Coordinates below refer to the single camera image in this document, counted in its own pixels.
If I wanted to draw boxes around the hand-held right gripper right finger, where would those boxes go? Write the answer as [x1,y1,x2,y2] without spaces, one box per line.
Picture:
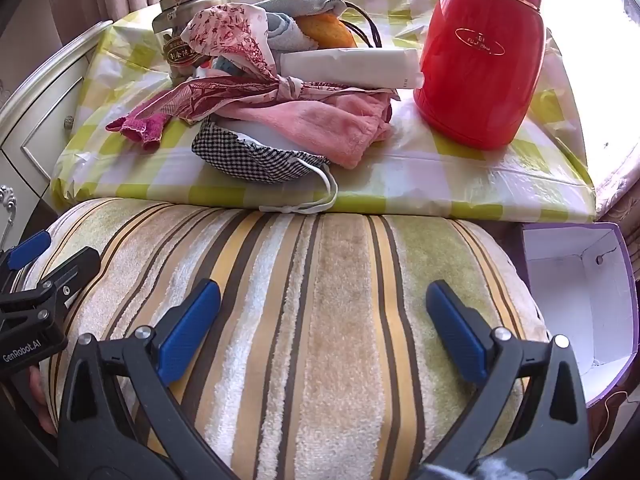
[410,280,591,480]

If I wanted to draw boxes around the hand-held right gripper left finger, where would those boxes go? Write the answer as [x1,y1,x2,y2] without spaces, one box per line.
[57,279,241,480]

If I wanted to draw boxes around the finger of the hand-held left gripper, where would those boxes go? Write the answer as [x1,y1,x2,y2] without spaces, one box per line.
[0,246,102,333]
[0,231,52,286]

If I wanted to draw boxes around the purple cardboard box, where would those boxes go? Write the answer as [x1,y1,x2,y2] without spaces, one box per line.
[520,222,640,408]

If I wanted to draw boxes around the pink towel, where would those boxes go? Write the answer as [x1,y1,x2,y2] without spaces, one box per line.
[220,87,396,171]

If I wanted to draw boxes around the person's left hand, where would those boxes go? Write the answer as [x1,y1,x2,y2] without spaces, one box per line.
[27,366,60,436]

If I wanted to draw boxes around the white cabinet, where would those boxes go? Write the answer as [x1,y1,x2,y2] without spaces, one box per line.
[0,20,116,241]

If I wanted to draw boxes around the striped terry towel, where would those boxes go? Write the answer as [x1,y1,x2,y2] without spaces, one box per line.
[22,197,551,480]

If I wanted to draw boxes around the yellow-green checked plastic tablecloth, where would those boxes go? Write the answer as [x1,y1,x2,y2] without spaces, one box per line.
[50,0,598,223]

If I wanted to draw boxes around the magenta knit cloth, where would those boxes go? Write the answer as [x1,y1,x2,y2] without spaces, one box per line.
[106,112,168,153]

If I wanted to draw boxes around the houndstooth face mask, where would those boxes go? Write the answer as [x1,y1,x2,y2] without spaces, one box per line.
[191,115,341,213]

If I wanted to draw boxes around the red thermos flask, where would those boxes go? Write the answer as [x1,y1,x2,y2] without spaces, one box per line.
[412,0,551,151]

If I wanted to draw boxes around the white red patterned scarf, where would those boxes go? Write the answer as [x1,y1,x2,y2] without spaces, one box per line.
[147,4,401,126]

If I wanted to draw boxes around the white tube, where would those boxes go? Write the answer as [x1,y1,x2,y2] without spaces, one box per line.
[277,47,426,91]

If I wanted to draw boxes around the clear jar with silver lid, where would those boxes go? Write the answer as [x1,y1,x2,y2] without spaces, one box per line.
[152,0,231,86]

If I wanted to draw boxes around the light blue cloth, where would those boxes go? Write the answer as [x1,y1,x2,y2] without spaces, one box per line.
[265,10,321,53]

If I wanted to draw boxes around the orange sponge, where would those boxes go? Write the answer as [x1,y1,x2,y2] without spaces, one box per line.
[295,12,358,51]

